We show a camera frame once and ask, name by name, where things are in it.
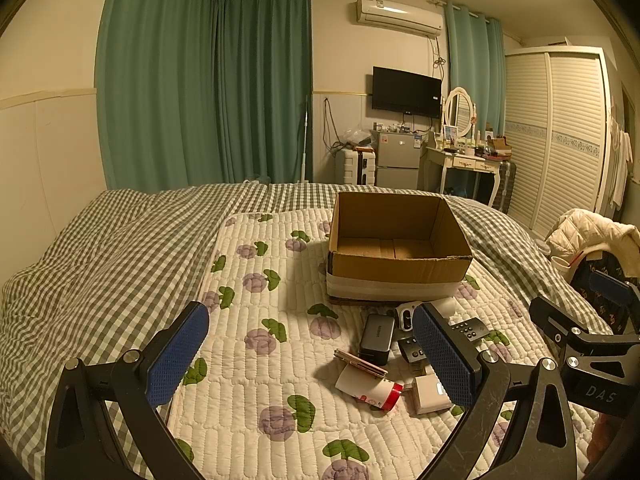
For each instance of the white dressing table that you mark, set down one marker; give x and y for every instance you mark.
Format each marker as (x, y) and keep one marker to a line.
(437, 163)

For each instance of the white louvered wardrobe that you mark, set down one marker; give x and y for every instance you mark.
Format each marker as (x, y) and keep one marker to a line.
(558, 111)

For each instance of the small white box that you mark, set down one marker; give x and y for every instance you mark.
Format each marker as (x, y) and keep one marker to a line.
(429, 395)

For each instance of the white floral quilted mat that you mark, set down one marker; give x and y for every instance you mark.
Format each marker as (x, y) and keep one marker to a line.
(260, 400)

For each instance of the white suitcase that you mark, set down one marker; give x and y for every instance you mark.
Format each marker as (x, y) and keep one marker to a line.
(356, 166)

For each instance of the brown cardboard box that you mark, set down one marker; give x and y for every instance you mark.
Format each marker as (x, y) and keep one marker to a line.
(394, 247)

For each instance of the oval vanity mirror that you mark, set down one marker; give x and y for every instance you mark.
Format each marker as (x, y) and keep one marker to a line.
(458, 114)

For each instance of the silver mini fridge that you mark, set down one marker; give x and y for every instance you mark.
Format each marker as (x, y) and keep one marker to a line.
(398, 160)

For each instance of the white red-capped bottle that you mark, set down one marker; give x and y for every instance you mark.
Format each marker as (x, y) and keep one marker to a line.
(365, 387)

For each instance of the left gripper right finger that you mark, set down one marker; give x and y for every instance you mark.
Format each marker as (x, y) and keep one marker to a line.
(539, 442)

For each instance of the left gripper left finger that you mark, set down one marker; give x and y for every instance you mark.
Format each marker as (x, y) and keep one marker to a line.
(81, 440)

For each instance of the green curtain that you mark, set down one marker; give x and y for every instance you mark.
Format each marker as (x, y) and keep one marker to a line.
(190, 92)
(477, 63)

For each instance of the black remote control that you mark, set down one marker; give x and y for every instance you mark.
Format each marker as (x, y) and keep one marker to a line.
(414, 350)

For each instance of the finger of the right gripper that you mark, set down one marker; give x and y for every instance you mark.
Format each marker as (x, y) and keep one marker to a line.
(552, 321)
(624, 294)

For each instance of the white puffer jacket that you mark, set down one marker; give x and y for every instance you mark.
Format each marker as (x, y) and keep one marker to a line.
(579, 233)

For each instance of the green curtain left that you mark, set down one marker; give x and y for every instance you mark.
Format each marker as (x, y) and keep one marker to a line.
(190, 92)

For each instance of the white air conditioner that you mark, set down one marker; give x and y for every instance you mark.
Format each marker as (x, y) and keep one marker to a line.
(399, 16)

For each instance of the black wall television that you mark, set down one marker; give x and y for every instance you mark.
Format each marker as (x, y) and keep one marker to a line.
(406, 93)

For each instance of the green curtain right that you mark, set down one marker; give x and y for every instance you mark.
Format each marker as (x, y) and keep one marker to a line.
(477, 63)

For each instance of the green checkered bed cover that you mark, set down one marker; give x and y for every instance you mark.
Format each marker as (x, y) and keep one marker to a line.
(122, 270)

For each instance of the white mop pole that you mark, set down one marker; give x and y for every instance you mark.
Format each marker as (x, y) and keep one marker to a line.
(301, 164)

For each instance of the dark suitcase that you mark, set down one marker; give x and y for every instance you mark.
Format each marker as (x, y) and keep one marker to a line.
(503, 198)

